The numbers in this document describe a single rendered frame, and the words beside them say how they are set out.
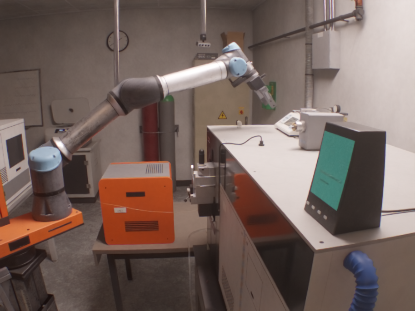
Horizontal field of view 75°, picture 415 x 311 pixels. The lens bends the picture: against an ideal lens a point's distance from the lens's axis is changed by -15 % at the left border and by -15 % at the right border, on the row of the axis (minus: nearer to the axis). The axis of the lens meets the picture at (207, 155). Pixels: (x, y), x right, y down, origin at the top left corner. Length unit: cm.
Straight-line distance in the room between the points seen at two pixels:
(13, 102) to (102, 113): 420
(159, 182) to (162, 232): 32
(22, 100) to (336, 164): 502
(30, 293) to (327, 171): 100
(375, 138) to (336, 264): 20
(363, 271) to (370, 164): 16
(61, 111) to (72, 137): 367
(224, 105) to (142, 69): 133
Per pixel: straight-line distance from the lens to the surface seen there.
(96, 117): 121
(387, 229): 57
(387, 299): 64
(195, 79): 116
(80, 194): 455
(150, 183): 179
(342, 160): 51
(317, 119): 108
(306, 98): 291
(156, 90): 110
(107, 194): 184
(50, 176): 109
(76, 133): 121
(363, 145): 49
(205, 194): 141
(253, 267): 82
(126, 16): 490
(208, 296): 147
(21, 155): 250
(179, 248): 190
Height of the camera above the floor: 167
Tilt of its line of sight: 14 degrees down
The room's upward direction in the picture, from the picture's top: straight up
